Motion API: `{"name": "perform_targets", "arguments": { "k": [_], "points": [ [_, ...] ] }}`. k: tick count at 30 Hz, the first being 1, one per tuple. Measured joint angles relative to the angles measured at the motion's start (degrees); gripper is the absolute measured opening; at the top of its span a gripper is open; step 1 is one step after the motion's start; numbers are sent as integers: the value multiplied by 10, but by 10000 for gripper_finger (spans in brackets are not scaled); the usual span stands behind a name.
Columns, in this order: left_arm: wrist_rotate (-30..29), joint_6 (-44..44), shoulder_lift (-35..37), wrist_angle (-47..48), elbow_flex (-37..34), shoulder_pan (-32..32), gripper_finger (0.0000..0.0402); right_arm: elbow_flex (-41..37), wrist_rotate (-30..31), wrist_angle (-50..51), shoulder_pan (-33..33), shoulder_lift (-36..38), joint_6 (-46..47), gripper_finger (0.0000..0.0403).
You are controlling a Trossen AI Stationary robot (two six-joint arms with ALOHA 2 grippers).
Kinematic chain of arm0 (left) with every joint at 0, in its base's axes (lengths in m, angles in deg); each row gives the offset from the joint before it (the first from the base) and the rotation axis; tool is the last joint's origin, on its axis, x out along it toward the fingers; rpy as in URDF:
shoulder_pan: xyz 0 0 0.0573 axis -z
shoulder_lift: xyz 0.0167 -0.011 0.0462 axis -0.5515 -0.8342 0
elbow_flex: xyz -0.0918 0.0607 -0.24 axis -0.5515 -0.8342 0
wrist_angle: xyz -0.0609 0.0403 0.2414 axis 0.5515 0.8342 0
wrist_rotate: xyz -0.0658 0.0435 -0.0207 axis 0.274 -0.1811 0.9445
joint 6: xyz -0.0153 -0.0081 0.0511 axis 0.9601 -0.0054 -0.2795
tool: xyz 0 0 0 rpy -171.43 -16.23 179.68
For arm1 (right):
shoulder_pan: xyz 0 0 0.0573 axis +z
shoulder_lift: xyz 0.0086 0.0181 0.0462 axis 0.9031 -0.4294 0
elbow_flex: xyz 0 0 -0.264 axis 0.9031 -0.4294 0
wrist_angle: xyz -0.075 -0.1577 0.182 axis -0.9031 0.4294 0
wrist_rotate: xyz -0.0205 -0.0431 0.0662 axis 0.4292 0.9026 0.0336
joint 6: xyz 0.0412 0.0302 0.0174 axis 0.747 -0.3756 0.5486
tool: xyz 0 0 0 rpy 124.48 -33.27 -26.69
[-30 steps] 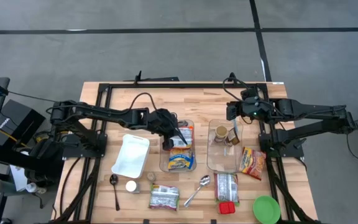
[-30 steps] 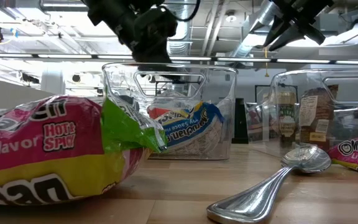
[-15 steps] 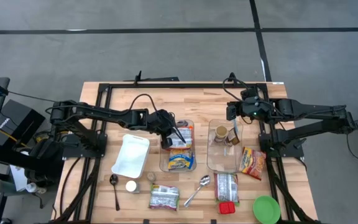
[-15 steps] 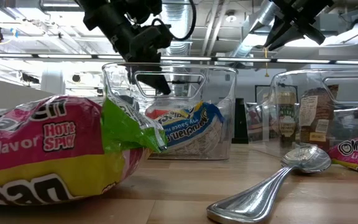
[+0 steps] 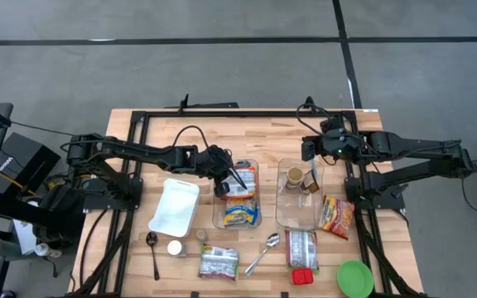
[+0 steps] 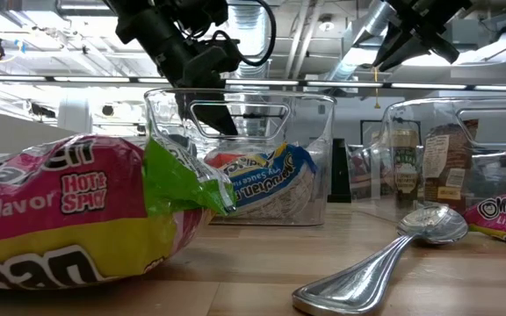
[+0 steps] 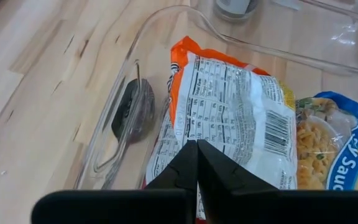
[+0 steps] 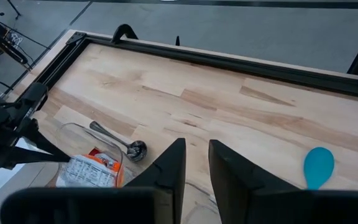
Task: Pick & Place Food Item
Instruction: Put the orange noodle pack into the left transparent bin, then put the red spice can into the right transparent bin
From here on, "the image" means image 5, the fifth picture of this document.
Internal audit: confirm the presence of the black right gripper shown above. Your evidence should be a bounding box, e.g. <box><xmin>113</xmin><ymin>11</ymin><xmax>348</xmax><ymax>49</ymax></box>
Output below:
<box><xmin>302</xmin><ymin>118</ymin><xmax>351</xmax><ymax>163</ymax></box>

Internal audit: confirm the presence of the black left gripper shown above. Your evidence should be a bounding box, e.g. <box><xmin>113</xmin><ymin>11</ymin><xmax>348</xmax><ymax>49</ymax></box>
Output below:
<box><xmin>196</xmin><ymin>144</ymin><xmax>248</xmax><ymax>198</ymax></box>

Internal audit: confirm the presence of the orange white snack packet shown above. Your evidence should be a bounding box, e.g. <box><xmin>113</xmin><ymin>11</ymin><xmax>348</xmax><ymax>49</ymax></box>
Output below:
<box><xmin>221</xmin><ymin>165</ymin><xmax>258</xmax><ymax>200</ymax></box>

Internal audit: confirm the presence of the jar with tan lid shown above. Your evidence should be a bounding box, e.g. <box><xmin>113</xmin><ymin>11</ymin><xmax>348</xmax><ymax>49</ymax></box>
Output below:
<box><xmin>284</xmin><ymin>166</ymin><xmax>305</xmax><ymax>191</ymax></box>

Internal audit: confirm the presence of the yellow blue noodle packet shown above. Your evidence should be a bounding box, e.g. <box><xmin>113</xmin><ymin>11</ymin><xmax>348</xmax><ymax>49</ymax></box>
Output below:
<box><xmin>223</xmin><ymin>197</ymin><xmax>260</xmax><ymax>228</ymax></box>

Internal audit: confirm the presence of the red square lid container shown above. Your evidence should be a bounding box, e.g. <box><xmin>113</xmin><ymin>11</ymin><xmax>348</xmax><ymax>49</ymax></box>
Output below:
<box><xmin>291</xmin><ymin>267</ymin><xmax>315</xmax><ymax>286</ymax></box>

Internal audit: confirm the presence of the clear plastic bin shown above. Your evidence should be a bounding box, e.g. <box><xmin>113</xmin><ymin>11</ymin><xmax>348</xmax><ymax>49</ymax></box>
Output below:
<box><xmin>212</xmin><ymin>159</ymin><xmax>263</xmax><ymax>231</ymax></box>
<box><xmin>275</xmin><ymin>159</ymin><xmax>326</xmax><ymax>231</ymax></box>

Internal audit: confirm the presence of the white rectangular tray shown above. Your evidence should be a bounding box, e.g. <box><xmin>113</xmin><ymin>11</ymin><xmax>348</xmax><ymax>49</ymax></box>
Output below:
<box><xmin>147</xmin><ymin>177</ymin><xmax>201</xmax><ymax>239</ymax></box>

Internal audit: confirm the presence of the yellow red noodle packet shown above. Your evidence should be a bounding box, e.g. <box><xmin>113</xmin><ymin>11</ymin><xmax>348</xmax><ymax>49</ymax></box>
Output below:
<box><xmin>318</xmin><ymin>195</ymin><xmax>356</xmax><ymax>241</ymax></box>

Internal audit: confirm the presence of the shiny silver spoon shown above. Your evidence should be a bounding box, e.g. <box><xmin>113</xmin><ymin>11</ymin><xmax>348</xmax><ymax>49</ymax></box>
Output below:
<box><xmin>244</xmin><ymin>233</ymin><xmax>282</xmax><ymax>277</ymax></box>

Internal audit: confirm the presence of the green white purple packet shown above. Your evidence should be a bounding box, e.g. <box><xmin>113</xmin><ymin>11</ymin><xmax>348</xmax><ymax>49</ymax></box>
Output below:
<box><xmin>198</xmin><ymin>244</ymin><xmax>240</xmax><ymax>281</ymax></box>

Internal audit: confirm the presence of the white lid jar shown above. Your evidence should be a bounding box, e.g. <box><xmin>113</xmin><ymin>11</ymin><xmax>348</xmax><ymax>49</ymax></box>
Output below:
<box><xmin>166</xmin><ymin>238</ymin><xmax>188</xmax><ymax>258</ymax></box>

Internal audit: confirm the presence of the dark metal spoon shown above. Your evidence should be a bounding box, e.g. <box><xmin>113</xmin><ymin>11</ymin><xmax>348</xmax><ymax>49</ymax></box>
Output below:
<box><xmin>146</xmin><ymin>230</ymin><xmax>161</xmax><ymax>281</ymax></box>

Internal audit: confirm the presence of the red green white packet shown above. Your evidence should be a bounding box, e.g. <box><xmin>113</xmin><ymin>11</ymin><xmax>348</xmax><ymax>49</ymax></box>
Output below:
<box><xmin>284</xmin><ymin>229</ymin><xmax>320</xmax><ymax>274</ymax></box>

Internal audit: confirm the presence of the black bulky equipment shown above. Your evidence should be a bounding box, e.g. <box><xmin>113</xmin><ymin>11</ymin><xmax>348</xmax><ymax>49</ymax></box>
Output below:
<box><xmin>0</xmin><ymin>181</ymin><xmax>86</xmax><ymax>245</ymax></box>

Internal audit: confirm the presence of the white paper sheet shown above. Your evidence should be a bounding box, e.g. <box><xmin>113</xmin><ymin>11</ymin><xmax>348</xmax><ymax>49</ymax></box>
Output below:
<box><xmin>12</xmin><ymin>219</ymin><xmax>51</xmax><ymax>256</ymax></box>

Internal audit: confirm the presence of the black cardboard box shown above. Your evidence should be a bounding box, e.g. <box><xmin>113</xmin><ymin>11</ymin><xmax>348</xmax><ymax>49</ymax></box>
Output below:
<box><xmin>0</xmin><ymin>132</ymin><xmax>61</xmax><ymax>195</ymax></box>

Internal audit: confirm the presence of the olive fabric bundle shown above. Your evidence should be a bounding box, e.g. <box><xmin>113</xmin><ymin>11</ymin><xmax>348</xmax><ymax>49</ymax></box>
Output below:
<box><xmin>0</xmin><ymin>238</ymin><xmax>31</xmax><ymax>258</ymax></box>

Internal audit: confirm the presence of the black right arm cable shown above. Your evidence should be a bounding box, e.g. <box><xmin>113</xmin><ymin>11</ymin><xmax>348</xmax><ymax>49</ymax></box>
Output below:
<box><xmin>296</xmin><ymin>102</ymin><xmax>335</xmax><ymax>137</ymax></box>

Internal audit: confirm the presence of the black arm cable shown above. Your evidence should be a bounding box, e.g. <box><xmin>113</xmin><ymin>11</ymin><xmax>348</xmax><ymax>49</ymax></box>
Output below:
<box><xmin>171</xmin><ymin>125</ymin><xmax>211</xmax><ymax>152</ymax></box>
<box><xmin>296</xmin><ymin>102</ymin><xmax>335</xmax><ymax>137</ymax></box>

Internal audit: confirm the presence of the black frame clamp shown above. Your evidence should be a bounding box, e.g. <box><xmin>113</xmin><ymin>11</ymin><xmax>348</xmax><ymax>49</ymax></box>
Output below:
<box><xmin>303</xmin><ymin>95</ymin><xmax>319</xmax><ymax>113</ymax></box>

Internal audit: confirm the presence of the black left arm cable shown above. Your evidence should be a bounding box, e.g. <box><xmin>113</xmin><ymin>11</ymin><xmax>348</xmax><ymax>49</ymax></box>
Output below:
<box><xmin>171</xmin><ymin>125</ymin><xmax>211</xmax><ymax>152</ymax></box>

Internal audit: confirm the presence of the black camera bracket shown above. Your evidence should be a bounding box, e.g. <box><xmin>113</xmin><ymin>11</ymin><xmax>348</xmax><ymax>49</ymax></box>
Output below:
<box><xmin>178</xmin><ymin>94</ymin><xmax>239</xmax><ymax>112</ymax></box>

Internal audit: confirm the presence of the thick black cable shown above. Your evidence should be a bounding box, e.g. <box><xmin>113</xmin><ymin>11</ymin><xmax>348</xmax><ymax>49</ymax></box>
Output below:
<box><xmin>79</xmin><ymin>209</ymin><xmax>111</xmax><ymax>291</ymax></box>

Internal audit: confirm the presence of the thin black cable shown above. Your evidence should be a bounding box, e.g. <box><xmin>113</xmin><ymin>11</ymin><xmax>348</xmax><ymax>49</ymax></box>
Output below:
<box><xmin>10</xmin><ymin>121</ymin><xmax>78</xmax><ymax>137</ymax></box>

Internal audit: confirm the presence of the yellow cable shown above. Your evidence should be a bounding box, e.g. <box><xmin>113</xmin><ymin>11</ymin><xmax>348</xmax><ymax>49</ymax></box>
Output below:
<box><xmin>0</xmin><ymin>171</ymin><xmax>36</xmax><ymax>195</ymax></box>

